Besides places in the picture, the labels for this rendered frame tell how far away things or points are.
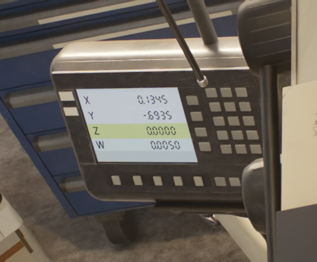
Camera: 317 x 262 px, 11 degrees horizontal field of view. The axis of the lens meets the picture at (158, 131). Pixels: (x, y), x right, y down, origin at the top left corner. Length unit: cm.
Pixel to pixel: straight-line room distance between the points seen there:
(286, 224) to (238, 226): 128
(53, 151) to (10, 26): 40
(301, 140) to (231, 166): 103
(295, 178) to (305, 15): 18
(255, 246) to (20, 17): 97
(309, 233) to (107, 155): 120
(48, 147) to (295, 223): 238
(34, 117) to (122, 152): 118
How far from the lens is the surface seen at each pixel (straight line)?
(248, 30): 140
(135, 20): 321
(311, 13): 133
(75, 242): 392
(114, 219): 376
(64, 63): 230
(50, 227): 398
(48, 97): 340
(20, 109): 348
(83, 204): 369
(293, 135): 123
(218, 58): 219
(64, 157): 357
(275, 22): 140
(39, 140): 352
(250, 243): 245
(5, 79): 341
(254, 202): 144
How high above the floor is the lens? 275
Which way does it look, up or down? 43 degrees down
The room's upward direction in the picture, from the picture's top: 30 degrees counter-clockwise
